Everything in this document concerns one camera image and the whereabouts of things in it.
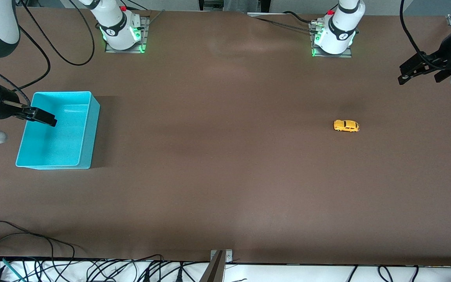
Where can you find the turquoise plastic bin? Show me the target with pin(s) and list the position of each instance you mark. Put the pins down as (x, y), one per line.
(53, 145)

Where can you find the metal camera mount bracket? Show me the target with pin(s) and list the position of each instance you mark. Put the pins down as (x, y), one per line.
(219, 260)

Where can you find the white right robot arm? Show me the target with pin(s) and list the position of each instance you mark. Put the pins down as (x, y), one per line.
(114, 23)

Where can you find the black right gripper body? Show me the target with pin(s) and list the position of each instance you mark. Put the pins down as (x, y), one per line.
(4, 106)

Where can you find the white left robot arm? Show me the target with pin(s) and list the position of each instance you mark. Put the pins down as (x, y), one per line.
(343, 23)

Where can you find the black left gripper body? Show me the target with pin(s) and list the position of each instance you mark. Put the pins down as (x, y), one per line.
(443, 57)

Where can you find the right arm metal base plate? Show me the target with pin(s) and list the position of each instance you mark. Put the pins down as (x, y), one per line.
(145, 37)

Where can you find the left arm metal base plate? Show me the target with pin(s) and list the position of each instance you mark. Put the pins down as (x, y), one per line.
(329, 55)

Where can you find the yellow beetle toy car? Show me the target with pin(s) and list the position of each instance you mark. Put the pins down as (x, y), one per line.
(346, 125)

